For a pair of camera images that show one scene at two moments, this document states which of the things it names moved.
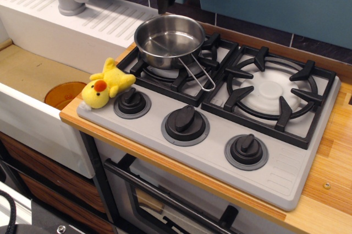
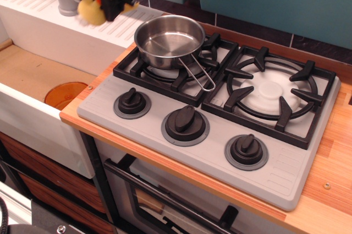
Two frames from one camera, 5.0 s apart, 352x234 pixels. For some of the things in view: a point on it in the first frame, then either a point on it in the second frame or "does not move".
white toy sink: x=47 y=58 does not move
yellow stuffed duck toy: x=97 y=92 to x=89 y=9
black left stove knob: x=131 y=105 does not move
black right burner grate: x=284 y=93 does not move
